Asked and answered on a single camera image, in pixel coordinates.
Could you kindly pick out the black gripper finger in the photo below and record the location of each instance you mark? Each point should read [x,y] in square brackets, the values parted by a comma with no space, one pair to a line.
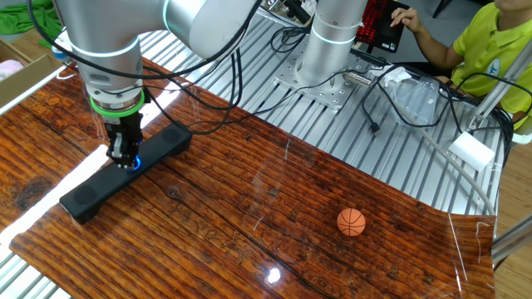
[134,151]
[115,153]

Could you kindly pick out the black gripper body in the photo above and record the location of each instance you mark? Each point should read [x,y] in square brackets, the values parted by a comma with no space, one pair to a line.
[124,128]

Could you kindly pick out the bare forearm of yellow-shirt person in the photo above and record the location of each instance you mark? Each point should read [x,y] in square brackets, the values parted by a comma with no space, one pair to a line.
[432,47]

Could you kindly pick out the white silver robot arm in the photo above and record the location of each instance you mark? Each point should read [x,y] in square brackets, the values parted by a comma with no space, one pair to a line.
[108,54]

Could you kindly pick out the hand of yellow-shirt person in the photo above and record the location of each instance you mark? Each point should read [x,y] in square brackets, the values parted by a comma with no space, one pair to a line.
[407,18]

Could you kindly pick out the white spray bottle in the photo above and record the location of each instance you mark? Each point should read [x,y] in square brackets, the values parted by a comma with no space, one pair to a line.
[59,52]

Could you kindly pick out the brown cardboard box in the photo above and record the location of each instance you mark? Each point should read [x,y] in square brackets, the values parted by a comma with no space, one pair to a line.
[25,83]

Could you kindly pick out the wood grain table mat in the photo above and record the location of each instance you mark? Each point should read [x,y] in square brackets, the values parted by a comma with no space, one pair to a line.
[249,207]

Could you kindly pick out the pink soft item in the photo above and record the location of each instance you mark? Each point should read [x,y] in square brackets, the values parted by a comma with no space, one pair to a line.
[10,68]

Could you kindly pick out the green cloth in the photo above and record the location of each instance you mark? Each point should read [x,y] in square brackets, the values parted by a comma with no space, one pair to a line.
[25,18]

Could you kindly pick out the silver robot mounting plate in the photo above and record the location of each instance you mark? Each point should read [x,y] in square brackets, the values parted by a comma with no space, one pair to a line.
[328,95]

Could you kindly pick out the small orange basketball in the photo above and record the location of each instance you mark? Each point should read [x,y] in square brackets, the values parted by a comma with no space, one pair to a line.
[351,222]

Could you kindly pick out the silver cylindrical connector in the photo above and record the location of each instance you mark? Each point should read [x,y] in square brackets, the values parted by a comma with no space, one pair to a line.
[357,79]

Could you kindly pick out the clear plastic bag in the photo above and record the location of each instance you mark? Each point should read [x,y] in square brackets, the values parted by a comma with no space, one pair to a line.
[415,99]

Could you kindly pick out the white rectangular box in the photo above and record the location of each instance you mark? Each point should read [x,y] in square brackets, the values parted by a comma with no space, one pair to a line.
[471,151]

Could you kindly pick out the yellow shirt person torso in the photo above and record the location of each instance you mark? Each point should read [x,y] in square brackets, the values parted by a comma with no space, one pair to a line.
[490,45]

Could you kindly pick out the aluminium frame post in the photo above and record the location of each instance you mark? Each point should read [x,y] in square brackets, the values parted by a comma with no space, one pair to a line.
[498,92]

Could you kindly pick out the aluminium frame beam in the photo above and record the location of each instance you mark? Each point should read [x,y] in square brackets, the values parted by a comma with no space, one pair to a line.
[515,241]

